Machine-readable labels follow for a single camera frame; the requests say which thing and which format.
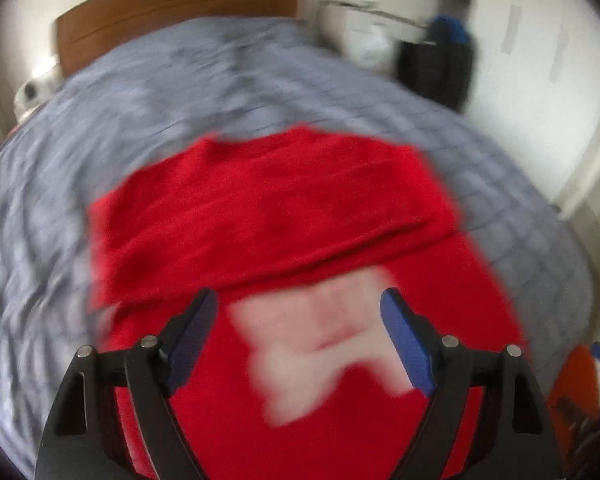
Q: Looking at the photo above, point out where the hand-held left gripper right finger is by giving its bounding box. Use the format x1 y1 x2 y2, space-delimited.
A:
380 287 566 480

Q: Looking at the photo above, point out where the white plastic bag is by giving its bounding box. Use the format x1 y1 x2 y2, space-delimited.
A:
352 25 393 63

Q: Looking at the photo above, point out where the red sweater with white print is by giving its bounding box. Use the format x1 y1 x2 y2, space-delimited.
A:
87 127 533 480

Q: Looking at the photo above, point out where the wooden headboard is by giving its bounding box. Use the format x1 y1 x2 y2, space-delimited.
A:
55 0 301 78

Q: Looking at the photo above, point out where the black and blue jacket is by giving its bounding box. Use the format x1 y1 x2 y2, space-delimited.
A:
397 15 476 113

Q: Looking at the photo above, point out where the bed with grey striped cover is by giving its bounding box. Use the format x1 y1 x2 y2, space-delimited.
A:
0 16 593 476

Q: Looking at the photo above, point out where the white wardrobe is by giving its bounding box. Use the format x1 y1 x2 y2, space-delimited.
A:
430 0 600 211

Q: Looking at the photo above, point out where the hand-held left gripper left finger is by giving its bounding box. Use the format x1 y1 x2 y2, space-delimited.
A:
34 287 218 480

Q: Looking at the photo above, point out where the orange rug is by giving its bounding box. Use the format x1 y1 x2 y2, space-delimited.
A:
550 347 600 441

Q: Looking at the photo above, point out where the small white fan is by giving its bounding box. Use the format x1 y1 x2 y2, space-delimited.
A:
14 72 56 113

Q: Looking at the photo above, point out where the white desk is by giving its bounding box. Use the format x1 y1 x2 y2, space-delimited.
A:
317 0 431 68

